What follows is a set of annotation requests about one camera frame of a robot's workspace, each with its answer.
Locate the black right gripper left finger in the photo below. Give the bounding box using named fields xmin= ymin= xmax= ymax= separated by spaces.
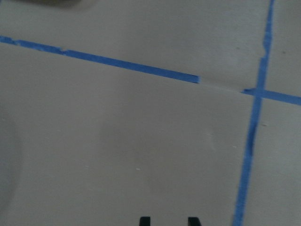
xmin=139 ymin=216 xmax=150 ymax=226

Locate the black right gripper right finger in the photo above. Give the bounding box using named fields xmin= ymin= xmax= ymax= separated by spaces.
xmin=188 ymin=217 xmax=202 ymax=226

